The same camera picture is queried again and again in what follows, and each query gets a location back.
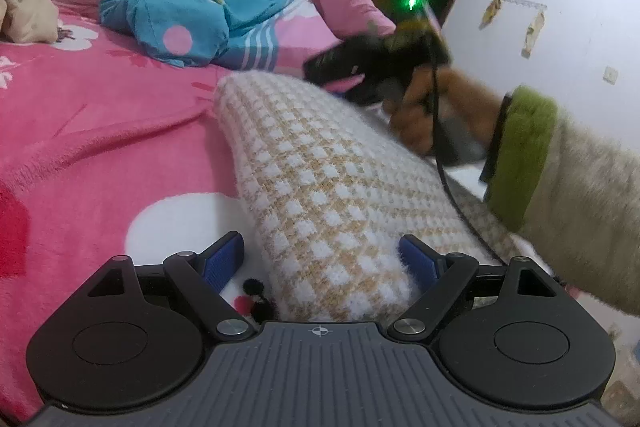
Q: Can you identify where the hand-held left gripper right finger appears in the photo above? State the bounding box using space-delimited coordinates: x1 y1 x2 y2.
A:
392 234 557 342

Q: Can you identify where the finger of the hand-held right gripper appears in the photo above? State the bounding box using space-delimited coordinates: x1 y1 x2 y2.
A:
334 74 388 106
303 36 396 85

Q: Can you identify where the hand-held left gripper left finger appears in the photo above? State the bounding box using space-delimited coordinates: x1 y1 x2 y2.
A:
87 231 252 342

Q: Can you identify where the beige white houndstooth coat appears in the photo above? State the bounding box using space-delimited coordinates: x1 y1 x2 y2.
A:
212 71 556 324

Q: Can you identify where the person's right hand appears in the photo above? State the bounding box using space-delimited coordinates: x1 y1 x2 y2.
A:
389 66 508 158

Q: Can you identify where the pink floral blanket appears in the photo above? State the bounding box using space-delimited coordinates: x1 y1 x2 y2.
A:
0 0 586 420

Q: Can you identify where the yellow wall sticker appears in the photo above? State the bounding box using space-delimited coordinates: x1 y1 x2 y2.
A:
482 0 503 28
521 11 547 58

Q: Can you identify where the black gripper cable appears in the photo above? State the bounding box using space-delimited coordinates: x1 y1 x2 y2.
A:
429 62 507 267

